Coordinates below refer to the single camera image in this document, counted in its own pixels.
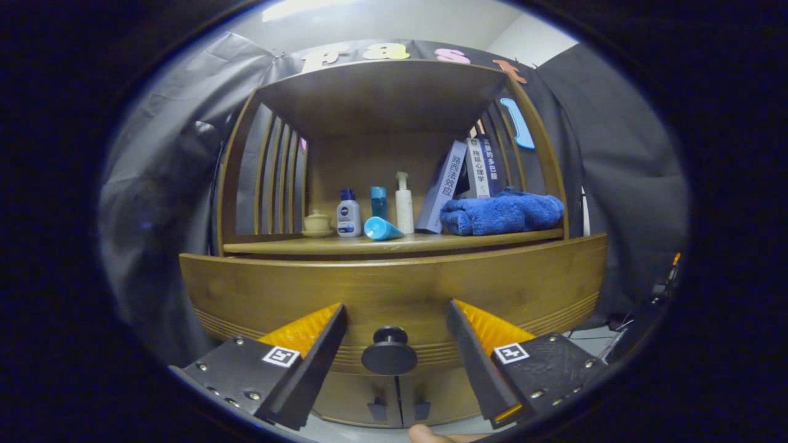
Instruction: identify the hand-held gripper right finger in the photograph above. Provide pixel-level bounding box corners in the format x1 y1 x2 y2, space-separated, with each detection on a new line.
446 299 610 429

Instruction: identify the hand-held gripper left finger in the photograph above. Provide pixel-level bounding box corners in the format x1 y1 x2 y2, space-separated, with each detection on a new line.
169 303 347 431

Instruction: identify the black drawer knob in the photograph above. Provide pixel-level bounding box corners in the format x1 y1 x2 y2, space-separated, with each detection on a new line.
361 326 418 376

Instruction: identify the blue and white tube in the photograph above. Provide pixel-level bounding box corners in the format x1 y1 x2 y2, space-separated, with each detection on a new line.
363 216 405 241

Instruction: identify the wooden cabinet door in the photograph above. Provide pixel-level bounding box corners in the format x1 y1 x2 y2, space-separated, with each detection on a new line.
311 371 401 428
400 368 482 427

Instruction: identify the wooden countertop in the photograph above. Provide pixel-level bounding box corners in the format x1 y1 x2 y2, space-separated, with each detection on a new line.
223 229 565 256

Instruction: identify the wooden cabinet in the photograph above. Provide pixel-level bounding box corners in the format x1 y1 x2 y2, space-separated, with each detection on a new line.
215 60 570 428

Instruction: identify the beige lidded teacup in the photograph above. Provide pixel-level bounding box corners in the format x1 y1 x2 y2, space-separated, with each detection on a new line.
301 209 333 238

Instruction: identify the white bottle with blue cap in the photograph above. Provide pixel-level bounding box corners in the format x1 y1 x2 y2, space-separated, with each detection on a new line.
336 188 362 238

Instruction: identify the blue towel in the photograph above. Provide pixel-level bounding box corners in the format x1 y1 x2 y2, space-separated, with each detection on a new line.
440 188 565 236

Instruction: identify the white pump bottle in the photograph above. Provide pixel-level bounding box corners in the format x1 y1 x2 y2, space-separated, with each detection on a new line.
395 172 414 235

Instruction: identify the lavender book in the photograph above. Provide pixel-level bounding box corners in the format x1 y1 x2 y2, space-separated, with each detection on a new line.
416 140 467 234

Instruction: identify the white book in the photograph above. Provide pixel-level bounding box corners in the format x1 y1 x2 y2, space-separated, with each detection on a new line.
466 137 491 199

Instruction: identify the black device with orange tip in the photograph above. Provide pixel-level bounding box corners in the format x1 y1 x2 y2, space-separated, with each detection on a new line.
653 252 683 302

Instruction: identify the black backdrop cloth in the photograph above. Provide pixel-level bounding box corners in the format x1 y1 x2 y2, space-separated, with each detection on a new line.
98 31 690 370

